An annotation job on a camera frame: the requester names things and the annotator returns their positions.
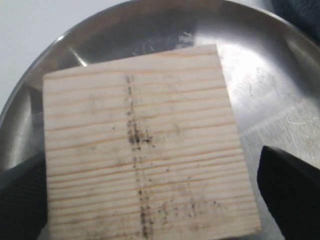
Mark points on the grey fluffy towel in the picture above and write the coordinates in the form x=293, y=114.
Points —
x=304, y=14

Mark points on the round stainless steel plate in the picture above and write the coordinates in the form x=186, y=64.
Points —
x=271, y=71

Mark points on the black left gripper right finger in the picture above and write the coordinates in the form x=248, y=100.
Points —
x=290, y=188

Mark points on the light wooden cube block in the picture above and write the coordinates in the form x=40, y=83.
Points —
x=145, y=148

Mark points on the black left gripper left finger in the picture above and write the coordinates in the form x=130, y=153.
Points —
x=23, y=199

